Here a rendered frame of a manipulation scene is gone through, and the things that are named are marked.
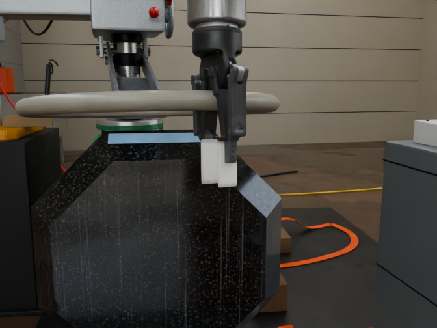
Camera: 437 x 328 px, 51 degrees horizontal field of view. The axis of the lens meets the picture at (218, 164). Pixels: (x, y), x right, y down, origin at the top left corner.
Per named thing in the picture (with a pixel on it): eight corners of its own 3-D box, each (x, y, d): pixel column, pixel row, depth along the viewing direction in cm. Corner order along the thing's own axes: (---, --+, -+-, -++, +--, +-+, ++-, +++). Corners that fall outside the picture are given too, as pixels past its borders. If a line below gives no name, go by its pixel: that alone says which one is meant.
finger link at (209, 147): (202, 139, 71) (200, 139, 71) (203, 184, 71) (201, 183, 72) (219, 138, 72) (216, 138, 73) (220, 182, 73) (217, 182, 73)
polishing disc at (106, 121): (175, 122, 153) (175, 118, 152) (123, 127, 137) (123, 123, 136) (134, 119, 166) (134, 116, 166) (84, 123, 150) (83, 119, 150)
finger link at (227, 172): (234, 139, 68) (237, 139, 68) (234, 185, 69) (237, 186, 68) (216, 140, 67) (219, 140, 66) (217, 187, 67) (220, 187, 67)
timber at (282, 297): (287, 311, 193) (288, 284, 191) (260, 313, 192) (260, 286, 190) (270, 280, 223) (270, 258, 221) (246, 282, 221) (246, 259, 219)
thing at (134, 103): (35, 119, 106) (34, 106, 106) (236, 115, 118) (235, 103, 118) (-15, 113, 59) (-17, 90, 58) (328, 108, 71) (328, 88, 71)
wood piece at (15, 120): (3, 127, 199) (2, 116, 198) (8, 125, 208) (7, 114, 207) (52, 126, 203) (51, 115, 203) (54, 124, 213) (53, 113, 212)
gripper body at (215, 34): (253, 25, 66) (253, 90, 67) (224, 36, 74) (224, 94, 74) (209, 20, 63) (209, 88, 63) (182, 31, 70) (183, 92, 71)
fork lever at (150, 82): (96, 55, 168) (95, 41, 166) (149, 56, 173) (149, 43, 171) (101, 120, 108) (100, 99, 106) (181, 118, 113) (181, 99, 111)
